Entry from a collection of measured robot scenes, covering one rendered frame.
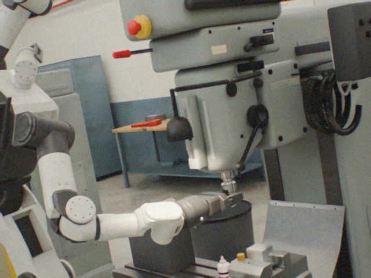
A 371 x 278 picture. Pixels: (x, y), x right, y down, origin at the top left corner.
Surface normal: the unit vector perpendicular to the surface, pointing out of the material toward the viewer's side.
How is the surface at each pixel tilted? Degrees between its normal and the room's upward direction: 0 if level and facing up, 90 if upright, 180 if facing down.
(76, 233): 114
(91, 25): 90
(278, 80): 90
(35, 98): 34
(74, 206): 54
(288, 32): 90
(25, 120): 66
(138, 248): 90
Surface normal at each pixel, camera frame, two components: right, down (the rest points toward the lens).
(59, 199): 0.35, -0.55
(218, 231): -0.02, 0.21
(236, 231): 0.41, 0.12
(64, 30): -0.72, 0.22
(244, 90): 0.68, -0.02
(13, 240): -0.40, 0.60
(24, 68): 0.19, 0.53
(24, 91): 0.29, -0.84
